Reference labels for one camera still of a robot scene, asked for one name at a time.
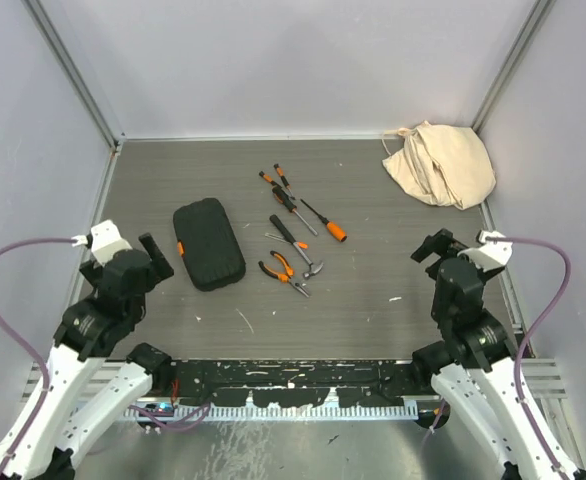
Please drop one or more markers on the beige cloth bag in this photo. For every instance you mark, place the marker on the beige cloth bag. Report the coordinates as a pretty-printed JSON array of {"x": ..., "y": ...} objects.
[{"x": 439, "y": 165}]

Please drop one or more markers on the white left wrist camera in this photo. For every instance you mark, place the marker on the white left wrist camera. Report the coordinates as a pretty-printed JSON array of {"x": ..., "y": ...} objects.
[{"x": 104, "y": 241}]

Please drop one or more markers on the small precision screwdriver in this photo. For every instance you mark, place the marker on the small precision screwdriver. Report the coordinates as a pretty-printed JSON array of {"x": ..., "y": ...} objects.
[
  {"x": 268, "y": 179},
  {"x": 284, "y": 180}
]

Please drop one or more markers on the black handled screwdriver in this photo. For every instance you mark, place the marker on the black handled screwdriver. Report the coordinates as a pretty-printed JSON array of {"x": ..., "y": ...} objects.
[{"x": 285, "y": 200}]

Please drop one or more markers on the orange black pliers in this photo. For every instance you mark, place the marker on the orange black pliers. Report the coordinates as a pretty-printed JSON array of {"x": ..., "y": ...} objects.
[{"x": 286, "y": 275}]

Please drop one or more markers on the black handled claw hammer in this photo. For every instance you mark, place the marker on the black handled claw hammer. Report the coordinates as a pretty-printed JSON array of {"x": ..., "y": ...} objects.
[{"x": 313, "y": 267}]

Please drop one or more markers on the small precision screwdriver right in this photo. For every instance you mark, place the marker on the small precision screwdriver right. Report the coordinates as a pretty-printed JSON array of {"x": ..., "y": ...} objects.
[{"x": 284, "y": 180}]

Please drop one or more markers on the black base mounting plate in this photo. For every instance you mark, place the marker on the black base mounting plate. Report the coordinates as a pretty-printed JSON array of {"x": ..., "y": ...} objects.
[{"x": 235, "y": 383}]

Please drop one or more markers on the slotted grey cable duct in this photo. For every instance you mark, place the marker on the slotted grey cable duct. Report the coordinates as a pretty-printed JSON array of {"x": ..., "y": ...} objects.
[{"x": 330, "y": 411}]

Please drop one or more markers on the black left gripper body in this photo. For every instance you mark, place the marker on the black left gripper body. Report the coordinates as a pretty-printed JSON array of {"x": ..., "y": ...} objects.
[{"x": 96, "y": 271}]

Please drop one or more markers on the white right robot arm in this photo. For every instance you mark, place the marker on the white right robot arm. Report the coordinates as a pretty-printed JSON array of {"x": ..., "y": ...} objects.
[{"x": 477, "y": 369}]

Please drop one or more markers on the black plastic tool case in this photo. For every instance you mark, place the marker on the black plastic tool case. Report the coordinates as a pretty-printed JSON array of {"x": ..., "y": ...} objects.
[{"x": 207, "y": 245}]

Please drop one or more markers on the small precision screwdriver left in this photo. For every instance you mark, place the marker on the small precision screwdriver left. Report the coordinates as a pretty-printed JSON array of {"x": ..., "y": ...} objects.
[{"x": 268, "y": 179}]

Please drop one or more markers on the orange handled screwdriver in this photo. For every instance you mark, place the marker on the orange handled screwdriver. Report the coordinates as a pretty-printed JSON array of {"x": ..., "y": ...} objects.
[{"x": 335, "y": 230}]

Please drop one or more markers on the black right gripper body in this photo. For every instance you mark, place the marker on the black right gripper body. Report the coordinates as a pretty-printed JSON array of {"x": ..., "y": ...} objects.
[{"x": 436, "y": 309}]

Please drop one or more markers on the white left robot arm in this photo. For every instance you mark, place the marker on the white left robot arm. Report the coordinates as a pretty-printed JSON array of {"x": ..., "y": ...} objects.
[{"x": 52, "y": 434}]

